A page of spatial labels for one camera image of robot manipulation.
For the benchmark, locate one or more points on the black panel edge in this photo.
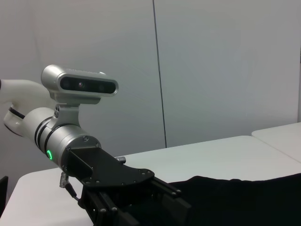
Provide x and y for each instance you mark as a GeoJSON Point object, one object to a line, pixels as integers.
{"type": "Point", "coordinates": [3, 193]}

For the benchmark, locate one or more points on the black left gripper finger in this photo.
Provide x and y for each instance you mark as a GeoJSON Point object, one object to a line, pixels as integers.
{"type": "Point", "coordinates": [176, 207]}

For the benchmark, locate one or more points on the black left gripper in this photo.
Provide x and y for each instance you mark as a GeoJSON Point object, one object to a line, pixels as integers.
{"type": "Point", "coordinates": [105, 169]}

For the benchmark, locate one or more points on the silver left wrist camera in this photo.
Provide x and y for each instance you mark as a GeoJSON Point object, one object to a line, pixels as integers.
{"type": "Point", "coordinates": [82, 84]}

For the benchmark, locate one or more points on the black shirt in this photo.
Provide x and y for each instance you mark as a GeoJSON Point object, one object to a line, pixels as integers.
{"type": "Point", "coordinates": [235, 202]}

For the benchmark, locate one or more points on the silver left camera mount bracket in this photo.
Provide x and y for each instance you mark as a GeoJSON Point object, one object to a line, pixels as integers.
{"type": "Point", "coordinates": [68, 115]}

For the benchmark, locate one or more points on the white and silver left robot arm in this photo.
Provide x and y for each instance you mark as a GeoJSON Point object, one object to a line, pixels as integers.
{"type": "Point", "coordinates": [28, 122]}

